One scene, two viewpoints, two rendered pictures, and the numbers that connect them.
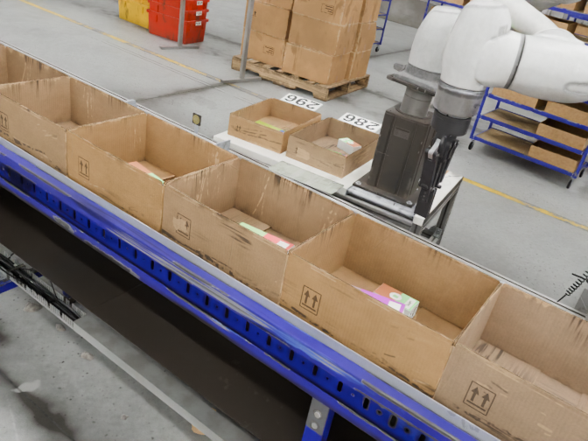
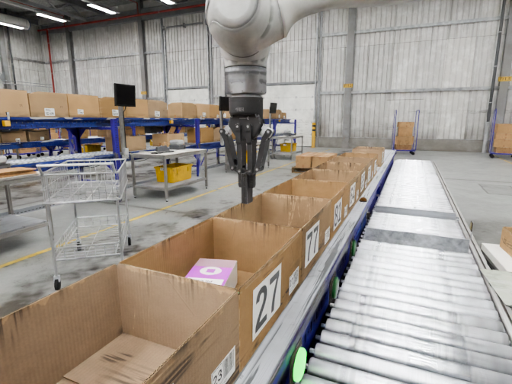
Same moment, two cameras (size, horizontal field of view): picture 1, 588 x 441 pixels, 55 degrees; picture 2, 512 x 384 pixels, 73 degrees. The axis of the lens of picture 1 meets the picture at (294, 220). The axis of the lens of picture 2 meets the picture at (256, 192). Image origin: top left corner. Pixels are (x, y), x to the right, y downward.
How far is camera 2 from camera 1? 153 cm
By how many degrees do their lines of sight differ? 78
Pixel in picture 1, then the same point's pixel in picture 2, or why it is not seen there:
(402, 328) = (149, 258)
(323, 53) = not seen: outside the picture
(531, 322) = (212, 349)
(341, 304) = (184, 248)
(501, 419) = (67, 340)
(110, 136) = (319, 190)
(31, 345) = not seen: hidden behind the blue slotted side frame
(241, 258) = not seen: hidden behind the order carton
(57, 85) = (350, 174)
